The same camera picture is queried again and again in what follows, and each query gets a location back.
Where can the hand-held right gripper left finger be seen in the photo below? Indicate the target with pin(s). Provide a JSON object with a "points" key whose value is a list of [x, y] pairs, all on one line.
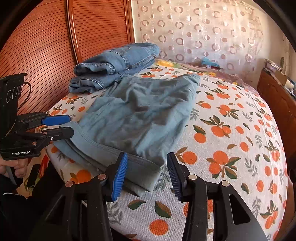
{"points": [[119, 176]]}

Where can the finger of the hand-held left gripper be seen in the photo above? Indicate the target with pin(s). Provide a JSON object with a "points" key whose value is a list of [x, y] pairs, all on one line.
{"points": [[60, 134], [56, 120]]}

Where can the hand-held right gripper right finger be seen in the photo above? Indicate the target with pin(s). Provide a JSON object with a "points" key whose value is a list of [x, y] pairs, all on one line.
{"points": [[173, 173]]}

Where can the grey-blue pants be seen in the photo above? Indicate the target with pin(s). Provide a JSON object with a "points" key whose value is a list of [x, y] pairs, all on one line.
{"points": [[138, 120]]}

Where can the person's left hand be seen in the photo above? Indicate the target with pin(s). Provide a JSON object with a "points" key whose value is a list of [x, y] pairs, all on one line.
{"points": [[19, 168]]}

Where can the orange print sheet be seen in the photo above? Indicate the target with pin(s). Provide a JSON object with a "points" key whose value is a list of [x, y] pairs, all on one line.
{"points": [[231, 143]]}

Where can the wooden slatted wardrobe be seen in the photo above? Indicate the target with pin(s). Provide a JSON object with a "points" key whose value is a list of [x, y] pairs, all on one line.
{"points": [[46, 46]]}

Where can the folded blue jeans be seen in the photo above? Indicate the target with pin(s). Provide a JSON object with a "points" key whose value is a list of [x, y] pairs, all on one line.
{"points": [[115, 64]]}

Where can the box with blue cloth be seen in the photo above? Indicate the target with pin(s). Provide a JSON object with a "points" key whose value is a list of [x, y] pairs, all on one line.
{"points": [[209, 62]]}

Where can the wooden sideboard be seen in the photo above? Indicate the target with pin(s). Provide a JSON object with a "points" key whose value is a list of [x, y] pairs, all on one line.
{"points": [[277, 99]]}

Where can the cardboard box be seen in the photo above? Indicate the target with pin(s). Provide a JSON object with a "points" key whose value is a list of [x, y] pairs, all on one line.
{"points": [[281, 77]]}

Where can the circle patterned sheer curtain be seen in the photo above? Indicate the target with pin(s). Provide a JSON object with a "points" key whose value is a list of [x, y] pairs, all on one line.
{"points": [[208, 30]]}

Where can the stack of papers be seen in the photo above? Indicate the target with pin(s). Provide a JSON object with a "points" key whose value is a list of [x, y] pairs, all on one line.
{"points": [[274, 64]]}

